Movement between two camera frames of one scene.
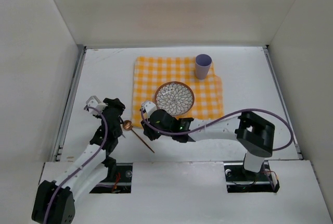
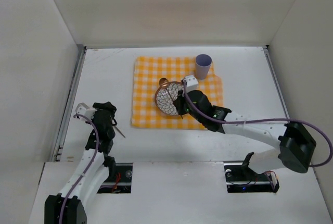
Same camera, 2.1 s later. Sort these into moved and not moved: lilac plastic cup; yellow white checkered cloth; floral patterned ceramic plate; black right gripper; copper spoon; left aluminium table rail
Moved: copper spoon; black right gripper
Not moved: floral patterned ceramic plate; lilac plastic cup; yellow white checkered cloth; left aluminium table rail
